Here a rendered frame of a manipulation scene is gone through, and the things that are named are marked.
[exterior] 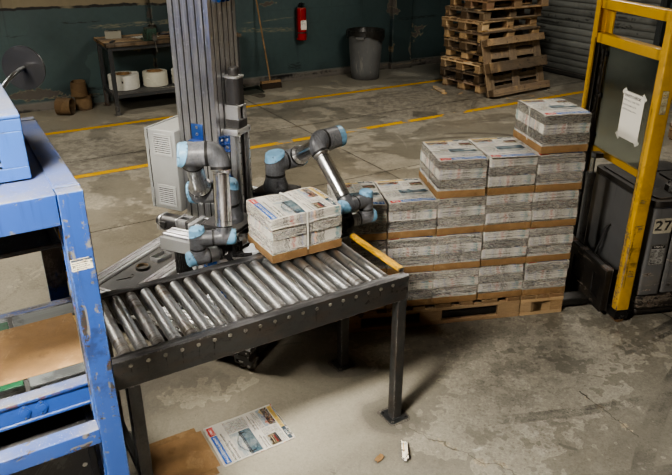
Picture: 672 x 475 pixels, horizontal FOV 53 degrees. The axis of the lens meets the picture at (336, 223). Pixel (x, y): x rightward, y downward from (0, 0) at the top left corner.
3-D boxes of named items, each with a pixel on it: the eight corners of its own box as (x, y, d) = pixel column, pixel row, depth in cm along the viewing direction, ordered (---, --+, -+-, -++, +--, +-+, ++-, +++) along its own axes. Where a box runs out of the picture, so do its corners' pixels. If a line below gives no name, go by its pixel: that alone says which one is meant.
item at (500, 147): (466, 140, 405) (466, 138, 405) (510, 137, 410) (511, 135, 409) (491, 159, 372) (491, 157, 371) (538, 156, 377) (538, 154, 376)
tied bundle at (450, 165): (418, 177, 412) (419, 140, 403) (463, 174, 416) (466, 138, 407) (436, 199, 378) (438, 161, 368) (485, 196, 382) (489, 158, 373)
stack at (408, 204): (326, 301, 437) (325, 182, 403) (495, 286, 455) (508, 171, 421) (336, 334, 402) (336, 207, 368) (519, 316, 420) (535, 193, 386)
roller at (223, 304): (206, 280, 309) (205, 271, 307) (247, 329, 272) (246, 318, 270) (195, 283, 306) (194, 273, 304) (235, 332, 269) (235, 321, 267)
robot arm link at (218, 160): (232, 140, 316) (237, 243, 320) (208, 141, 314) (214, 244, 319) (230, 139, 304) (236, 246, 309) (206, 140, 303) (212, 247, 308)
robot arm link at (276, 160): (261, 172, 394) (259, 150, 388) (279, 167, 402) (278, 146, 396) (272, 178, 385) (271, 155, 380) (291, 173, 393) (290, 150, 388)
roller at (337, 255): (329, 245, 339) (325, 239, 336) (382, 284, 302) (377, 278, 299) (322, 252, 338) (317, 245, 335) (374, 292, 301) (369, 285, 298)
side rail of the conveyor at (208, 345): (401, 293, 312) (402, 271, 307) (408, 298, 307) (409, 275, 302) (108, 385, 249) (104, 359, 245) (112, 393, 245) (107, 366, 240)
